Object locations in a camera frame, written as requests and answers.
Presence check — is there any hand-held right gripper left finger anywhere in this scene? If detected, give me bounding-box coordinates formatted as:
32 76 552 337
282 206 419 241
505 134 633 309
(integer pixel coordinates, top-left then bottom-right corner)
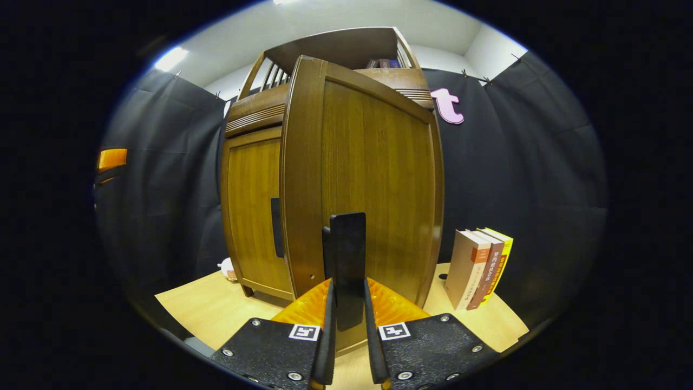
210 277 337 390

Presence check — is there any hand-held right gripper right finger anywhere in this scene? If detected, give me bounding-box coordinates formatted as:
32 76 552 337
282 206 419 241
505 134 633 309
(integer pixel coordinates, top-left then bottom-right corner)
363 277 499 390

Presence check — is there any wooden cabinet door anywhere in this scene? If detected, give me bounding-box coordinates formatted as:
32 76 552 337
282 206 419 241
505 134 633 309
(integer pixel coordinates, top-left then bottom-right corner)
280 55 446 355
221 127 296 302

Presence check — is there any wooden double-door shoe cabinet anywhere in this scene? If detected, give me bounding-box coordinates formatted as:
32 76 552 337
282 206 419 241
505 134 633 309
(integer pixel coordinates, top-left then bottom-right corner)
219 26 446 304

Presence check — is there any wooden cabinet drawer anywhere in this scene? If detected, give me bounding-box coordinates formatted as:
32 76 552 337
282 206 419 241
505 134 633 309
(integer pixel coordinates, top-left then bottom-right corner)
226 68 434 124

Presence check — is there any beige paperback book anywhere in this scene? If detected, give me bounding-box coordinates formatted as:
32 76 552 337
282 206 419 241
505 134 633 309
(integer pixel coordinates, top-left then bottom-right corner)
444 230 491 310

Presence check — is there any white plush toy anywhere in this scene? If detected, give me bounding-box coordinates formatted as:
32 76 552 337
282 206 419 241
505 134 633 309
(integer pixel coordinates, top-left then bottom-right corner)
218 257 239 283

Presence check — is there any brown red-spined book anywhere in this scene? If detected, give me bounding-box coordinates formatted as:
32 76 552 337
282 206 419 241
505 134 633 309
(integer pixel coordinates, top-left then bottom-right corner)
467 233 505 311

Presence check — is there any small ceiling light panel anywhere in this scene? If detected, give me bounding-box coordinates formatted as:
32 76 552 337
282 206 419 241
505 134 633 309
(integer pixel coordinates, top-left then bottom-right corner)
154 47 190 73

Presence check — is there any yellow book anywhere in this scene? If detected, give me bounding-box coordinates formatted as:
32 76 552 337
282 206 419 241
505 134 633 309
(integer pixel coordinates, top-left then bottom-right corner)
479 227 514 305

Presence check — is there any black backdrop cloth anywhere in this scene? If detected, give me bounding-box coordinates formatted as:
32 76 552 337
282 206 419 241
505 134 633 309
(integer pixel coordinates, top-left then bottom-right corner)
95 51 607 326

